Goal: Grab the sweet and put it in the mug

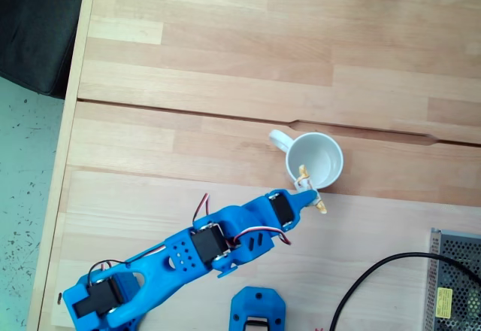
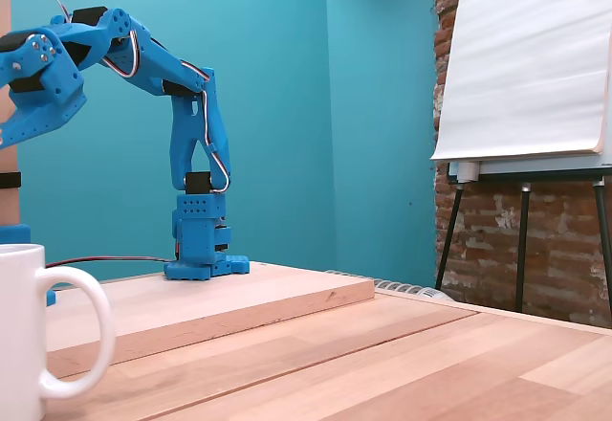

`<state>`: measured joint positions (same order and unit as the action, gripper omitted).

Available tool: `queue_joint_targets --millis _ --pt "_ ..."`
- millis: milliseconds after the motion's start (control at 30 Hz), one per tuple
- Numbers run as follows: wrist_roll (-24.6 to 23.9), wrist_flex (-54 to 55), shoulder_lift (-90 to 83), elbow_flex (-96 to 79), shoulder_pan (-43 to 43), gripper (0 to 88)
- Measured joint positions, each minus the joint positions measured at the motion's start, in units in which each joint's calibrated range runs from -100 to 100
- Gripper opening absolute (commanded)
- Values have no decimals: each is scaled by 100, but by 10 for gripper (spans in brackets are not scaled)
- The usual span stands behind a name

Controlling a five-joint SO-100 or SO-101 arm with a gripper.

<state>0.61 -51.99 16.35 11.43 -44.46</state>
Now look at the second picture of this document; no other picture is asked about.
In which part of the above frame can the white ceramic mug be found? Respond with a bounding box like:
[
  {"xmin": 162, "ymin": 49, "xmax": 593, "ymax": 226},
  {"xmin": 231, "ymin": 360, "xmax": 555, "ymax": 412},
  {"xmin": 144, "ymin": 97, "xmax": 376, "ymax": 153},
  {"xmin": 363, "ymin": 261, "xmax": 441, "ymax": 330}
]
[{"xmin": 0, "ymin": 243, "xmax": 118, "ymax": 421}]

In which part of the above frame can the light wooden board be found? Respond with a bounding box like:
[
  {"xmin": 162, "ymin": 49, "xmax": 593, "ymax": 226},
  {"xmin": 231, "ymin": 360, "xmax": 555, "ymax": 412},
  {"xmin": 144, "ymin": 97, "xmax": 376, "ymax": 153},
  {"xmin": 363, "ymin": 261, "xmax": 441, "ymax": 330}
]
[{"xmin": 45, "ymin": 260, "xmax": 376, "ymax": 380}]

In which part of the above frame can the white radiator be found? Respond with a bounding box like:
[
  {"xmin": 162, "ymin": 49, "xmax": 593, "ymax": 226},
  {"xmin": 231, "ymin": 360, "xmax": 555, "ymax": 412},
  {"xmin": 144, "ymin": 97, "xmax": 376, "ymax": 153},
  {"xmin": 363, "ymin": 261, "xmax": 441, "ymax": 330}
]
[{"xmin": 324, "ymin": 269, "xmax": 453, "ymax": 303}]

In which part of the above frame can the white flipchart paper pad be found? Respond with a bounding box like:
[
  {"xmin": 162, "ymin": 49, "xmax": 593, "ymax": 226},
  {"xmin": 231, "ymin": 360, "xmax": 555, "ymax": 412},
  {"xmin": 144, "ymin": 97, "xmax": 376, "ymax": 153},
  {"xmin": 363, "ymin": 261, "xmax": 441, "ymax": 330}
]
[{"xmin": 428, "ymin": 0, "xmax": 612, "ymax": 163}]

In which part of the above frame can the flipchart easel stand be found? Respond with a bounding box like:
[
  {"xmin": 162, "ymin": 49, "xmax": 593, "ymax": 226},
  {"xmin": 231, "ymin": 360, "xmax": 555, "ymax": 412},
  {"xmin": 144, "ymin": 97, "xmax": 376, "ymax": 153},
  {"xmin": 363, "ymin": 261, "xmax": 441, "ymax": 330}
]
[{"xmin": 434, "ymin": 155, "xmax": 612, "ymax": 331}]

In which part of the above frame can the red black power cable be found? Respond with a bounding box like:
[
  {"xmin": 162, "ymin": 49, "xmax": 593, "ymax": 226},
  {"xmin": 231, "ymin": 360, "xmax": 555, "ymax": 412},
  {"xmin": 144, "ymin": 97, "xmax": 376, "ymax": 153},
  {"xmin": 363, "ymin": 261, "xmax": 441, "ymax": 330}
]
[{"xmin": 45, "ymin": 255, "xmax": 179, "ymax": 270}]

